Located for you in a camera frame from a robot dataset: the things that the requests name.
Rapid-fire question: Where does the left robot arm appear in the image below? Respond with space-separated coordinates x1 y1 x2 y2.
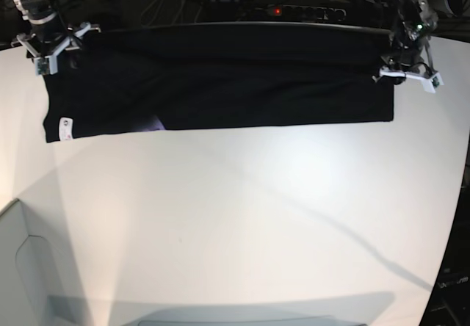
377 0 444 94

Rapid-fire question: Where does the white garment label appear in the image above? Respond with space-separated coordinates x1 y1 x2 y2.
58 117 73 141

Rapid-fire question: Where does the grey-white bin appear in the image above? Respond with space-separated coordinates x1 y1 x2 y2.
0 198 118 326

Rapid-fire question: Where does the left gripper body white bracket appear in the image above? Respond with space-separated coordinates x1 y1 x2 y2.
371 39 446 94

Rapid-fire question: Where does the black power strip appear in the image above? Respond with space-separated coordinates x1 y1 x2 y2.
240 5 347 23

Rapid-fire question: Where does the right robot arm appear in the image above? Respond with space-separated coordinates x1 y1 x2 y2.
11 0 101 76

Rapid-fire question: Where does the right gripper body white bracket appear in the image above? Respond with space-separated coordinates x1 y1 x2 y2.
11 22 101 76

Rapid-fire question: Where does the black T-shirt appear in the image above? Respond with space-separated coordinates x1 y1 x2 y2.
43 23 394 143

